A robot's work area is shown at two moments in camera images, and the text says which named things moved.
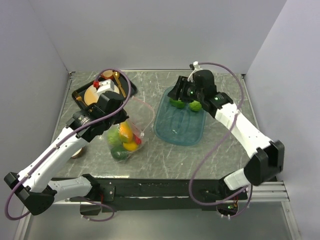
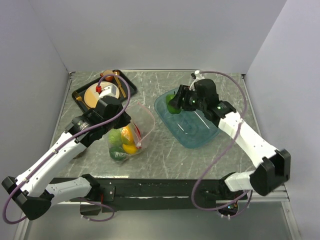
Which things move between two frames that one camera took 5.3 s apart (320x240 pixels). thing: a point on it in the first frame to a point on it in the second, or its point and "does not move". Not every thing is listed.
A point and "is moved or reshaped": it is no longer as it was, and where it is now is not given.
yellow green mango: [125, 131] does not move
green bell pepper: [177, 103] is moved or reshaped
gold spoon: [116, 75] does not move
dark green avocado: [119, 153] does not move
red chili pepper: [138, 140] to [137, 131]
